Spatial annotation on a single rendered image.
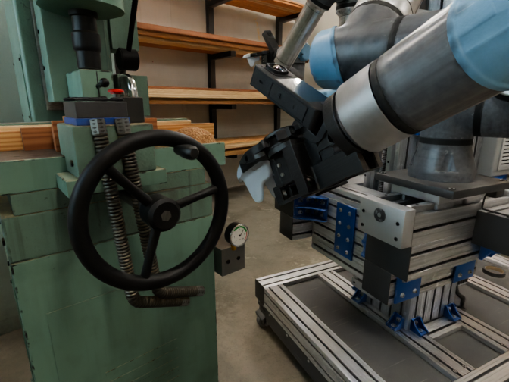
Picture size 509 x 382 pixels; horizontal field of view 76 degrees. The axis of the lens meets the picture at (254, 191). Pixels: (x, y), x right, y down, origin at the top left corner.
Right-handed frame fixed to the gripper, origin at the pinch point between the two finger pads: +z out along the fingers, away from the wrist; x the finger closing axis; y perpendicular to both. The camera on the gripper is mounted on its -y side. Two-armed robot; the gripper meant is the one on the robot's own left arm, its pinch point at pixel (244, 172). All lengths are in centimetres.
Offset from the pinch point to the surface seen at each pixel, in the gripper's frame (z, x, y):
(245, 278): 130, 77, 28
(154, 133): 9.8, -7.3, -11.8
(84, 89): 31.9, -9.8, -33.6
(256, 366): 82, 39, 56
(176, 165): 30.7, 5.6, -12.9
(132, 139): 10.1, -10.9, -10.9
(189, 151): 6.4, -4.0, -6.5
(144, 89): 49, 12, -45
